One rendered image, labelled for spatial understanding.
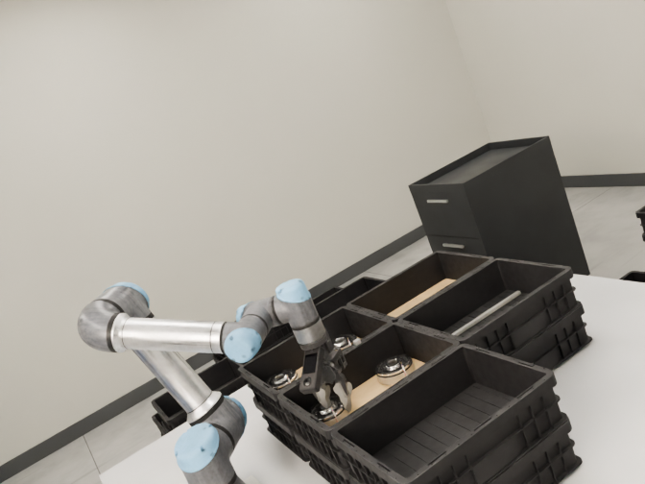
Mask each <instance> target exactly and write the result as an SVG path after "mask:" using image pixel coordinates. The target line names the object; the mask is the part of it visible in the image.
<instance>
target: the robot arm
mask: <svg viewBox="0 0 645 484"><path fill-rule="evenodd" d="M275 292H276V295H274V296H271V297H269V298H265V299H262V300H259V301H255V302H248V303H247V304H244V305H241V306H240V307H239V308H238V309H237V311H236V313H237V314H236V322H220V321H197V320H174V319H156V318H155V315H154V314H153V313H152V311H151V310H150V309H149V308H150V303H149V301H150V299H149V297H148V295H147V293H146V292H145V291H144V290H143V289H142V288H141V287H140V286H138V285H136V284H134V283H131V282H118V283H116V284H114V285H112V286H110V287H109V288H107V289H106V290H105V291H104V292H103V293H102V294H101V295H100V296H99V297H97V298H96V299H95V300H94V301H92V302H91V303H89V304H88V305H87V306H86V307H85V308H84V309H83V310H82V312H81V313H80V315H79V318H78V322H77V329H78V332H79V335H80V337H81V338H82V340H83V341H84V342H85V343H86V344H87V345H88V346H90V347H91V348H92V349H95V350H97V351H106V352H124V351H125V350H126V349H130V350H132V351H133V352H134V353H135V354H136V355H137V356H138V357H139V359H140V360H141V361H142V362H143V363H144V364H145V365H146V367H147V368H148V369H149V370H150V371H151V372H152V373H153V375H154V376H155V377H156V378H157V379H158V380H159V382H160V383H161V384H162V385H163V386H164V387H165V388H166V390H167V391H168V392H169V393H170V394H171V395H172V396H173V398H174V399H175V400H176V401H177V402H178V403H179V405H180V406H181V407H182V408H183V409H184V410H185V411H186V413H187V422H188V423H189V424H190V426H191V427H190V428H189V429H187V432H185V433H182V434H181V436H180V437H179V438H178V440H177V442H176V444H175V449H174V453H175V456H176V458H177V463H178V465H179V468H180V469H181V470H182V472H183V474H184V476H185V478H186V480H187V482H188V484H246V483H245V482H244V481H243V480H242V479H241V478H240V477H239V476H238V475H237V474H236V472H235V470H234V468H233V466H232V464H231V462H230V457H231V455H232V453H233V452H234V450H235V448H236V446H237V444H238V442H239V440H240V439H241V437H242V436H243V434H244V432H245V428H246V425H247V413H246V410H245V408H244V406H243V405H242V404H241V402H240V401H238V400H237V399H235V398H230V397H229V396H223V395H222V393H221V392H213V391H211V390H210V389H209V388H208V386H207V385H206V384H205V383H204V382H203V380H202V379H201V378H200V377H199V376H198V375H197V373H196V372H195V371H194V370H193V369H192V368H191V367H190V365H189V364H188V363H187V362H186V361H185V360H184V358H183V357H182V356H181V355H180V354H179V351H187V352H206V353H225V354H226V355H227V356H228V358H230V359H232V360H234V361H235V362H238V363H245V362H248V361H250V360H251V359H252V358H253V357H254V356H255V355H256V354H257V353H258V351H259V350H260V348H261V345H262V343H263V341H264V340H265V338H266V336H267V335H268V333H269V331H270V330H271V328H272V327H277V326H281V325H284V324H286V323H289V324H290V327H291V329H292V330H293V332H294V334H295V336H296V338H297V341H298V343H299V345H300V347H301V349H302V350H304V351H305V353H304V359H303V366H302V373H301V380H300V386H299V390H300V391H301V392H302V393H303V394H304V395H305V394H311V393H313V395H314V396H315V398H316V399H317V400H318V401H319V402H320V404H321V405H322V406H323V407H324V408H325V409H326V408H328V407H329V406H330V405H331V404H330V399H329V396H330V386H329V385H327V386H326V385H325V383H330V384H333V382H334V381H335V383H336V384H335V386H334V388H333V390H334V392H335V393H336V394H337V395H338V396H339V397H340V400H341V402H342V403H343V405H344V409H345V410H346V411H347V412H350V411H351V406H352V404H351V392H352V385H351V383H350V382H346V377H345V376H344V374H342V373H341V371H342V369H343V368H345V367H346V365H347V363H346V359H345V357H344V355H343V352H342V350H341V348H340V347H339V348H334V346H333V344H332V342H331V339H330V337H329V335H328V332H327V330H326V328H324V326H323V322H322V320H321V318H320V316H319V314H318V311H317V309H316V307H315V305H314V303H313V300H312V298H311V294H310V292H309V291H308V289H307V287H306V285H305V283H304V281H303V280H302V279H299V278H294V279H290V280H288V281H286V282H283V283H281V284H280V285H279V286H278V287H277V288H276V289H275ZM340 354H342V357H343V359H344V361H345V362H344V364H343V361H342V359H341V357H340Z"/></svg>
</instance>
